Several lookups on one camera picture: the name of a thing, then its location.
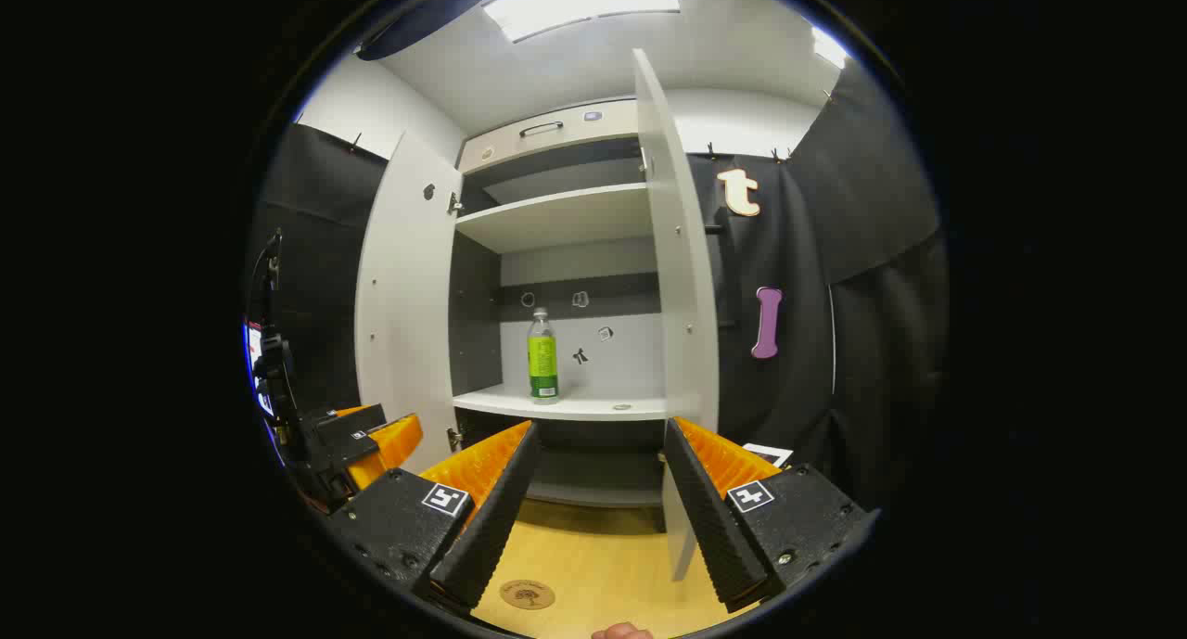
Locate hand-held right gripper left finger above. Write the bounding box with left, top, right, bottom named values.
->
left=326, top=420, right=542, bottom=617

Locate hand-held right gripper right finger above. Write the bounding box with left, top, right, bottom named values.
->
left=662, top=416, right=880, bottom=614

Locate round wooden coaster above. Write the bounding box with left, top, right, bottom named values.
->
left=499, top=580, right=556, bottom=610

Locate white cabinet door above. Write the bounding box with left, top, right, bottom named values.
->
left=354, top=131, right=465, bottom=478
left=632, top=48, right=721, bottom=584

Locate green label plastic bottle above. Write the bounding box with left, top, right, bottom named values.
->
left=527, top=307, right=560, bottom=405

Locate white cabinet shelf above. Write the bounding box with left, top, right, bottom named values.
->
left=452, top=384, right=670, bottom=424
left=454, top=183, right=650, bottom=254

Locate white cabinet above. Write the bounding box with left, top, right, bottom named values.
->
left=448, top=98, right=673, bottom=510

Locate white cabinet drawer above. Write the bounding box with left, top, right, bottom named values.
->
left=459, top=101, right=641, bottom=174

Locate lit screen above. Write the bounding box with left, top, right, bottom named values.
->
left=243, top=319, right=279, bottom=436

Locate black backdrop cloth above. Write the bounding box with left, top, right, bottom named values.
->
left=243, top=122, right=390, bottom=417
left=686, top=55, right=951, bottom=510

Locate small ceiling light panel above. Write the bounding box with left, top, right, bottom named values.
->
left=812, top=25, right=849, bottom=70

